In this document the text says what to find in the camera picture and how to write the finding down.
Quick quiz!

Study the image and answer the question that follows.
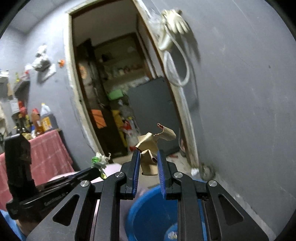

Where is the brown paper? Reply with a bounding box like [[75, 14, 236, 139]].
[[135, 123, 176, 176]]

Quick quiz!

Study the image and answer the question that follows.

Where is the trash pile in bucket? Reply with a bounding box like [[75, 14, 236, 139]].
[[164, 223, 178, 241]]

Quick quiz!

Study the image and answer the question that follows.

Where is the operator right hand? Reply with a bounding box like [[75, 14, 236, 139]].
[[16, 216, 39, 237]]

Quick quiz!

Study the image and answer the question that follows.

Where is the red plaid cloth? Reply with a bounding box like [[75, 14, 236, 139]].
[[0, 128, 75, 212]]

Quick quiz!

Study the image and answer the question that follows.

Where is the white paper scrap on floor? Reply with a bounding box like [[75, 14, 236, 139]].
[[191, 168, 200, 176]]

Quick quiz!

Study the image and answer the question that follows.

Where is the brown sauce bottle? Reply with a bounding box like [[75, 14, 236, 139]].
[[31, 108, 44, 136]]

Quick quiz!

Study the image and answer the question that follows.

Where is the large cooking oil jug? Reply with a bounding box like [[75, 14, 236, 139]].
[[40, 103, 59, 132]]

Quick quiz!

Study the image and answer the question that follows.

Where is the dark glass bottle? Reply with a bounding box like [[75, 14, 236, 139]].
[[16, 113, 29, 140]]

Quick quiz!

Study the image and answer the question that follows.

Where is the blue plastic bucket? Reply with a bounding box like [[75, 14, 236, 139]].
[[124, 179, 209, 241]]

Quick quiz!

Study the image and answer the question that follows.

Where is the red white sack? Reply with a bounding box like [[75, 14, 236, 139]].
[[121, 116, 138, 152]]

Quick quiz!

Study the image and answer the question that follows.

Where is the green box on shelf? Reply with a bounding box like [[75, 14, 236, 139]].
[[108, 89, 124, 100]]

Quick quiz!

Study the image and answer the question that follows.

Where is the white rubber glove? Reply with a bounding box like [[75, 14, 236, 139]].
[[158, 9, 190, 51]]

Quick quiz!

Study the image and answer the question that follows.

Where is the wall spice rack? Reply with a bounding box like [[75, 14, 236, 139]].
[[13, 71, 30, 94]]

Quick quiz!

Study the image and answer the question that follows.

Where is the white bag on wall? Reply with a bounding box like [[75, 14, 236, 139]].
[[32, 44, 51, 72]]

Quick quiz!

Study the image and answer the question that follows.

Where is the orange wall hook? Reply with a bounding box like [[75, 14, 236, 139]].
[[58, 59, 65, 68]]

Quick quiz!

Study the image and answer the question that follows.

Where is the white hose loop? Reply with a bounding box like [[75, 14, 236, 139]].
[[162, 34, 191, 88]]

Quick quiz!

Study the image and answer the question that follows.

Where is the wooden door frame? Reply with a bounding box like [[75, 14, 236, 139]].
[[63, 1, 201, 168]]

